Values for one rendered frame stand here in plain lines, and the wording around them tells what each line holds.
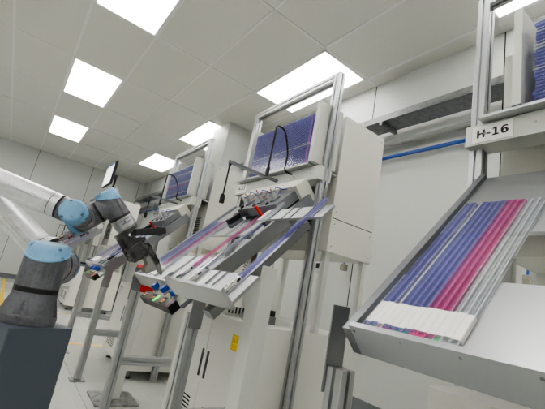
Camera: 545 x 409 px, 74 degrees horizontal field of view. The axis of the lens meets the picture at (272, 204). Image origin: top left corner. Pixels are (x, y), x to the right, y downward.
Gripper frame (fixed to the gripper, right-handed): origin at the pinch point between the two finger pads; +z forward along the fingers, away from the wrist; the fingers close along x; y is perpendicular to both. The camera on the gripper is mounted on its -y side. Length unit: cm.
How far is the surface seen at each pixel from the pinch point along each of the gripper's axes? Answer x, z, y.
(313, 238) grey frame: 14, 25, -60
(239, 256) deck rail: 10.0, 11.2, -26.3
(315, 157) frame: 12, -5, -85
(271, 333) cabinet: 10, 47, -22
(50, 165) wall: -871, -148, -127
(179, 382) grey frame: 14.0, 32.1, 17.8
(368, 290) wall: -70, 136, -153
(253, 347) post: 40.1, 26.3, -1.1
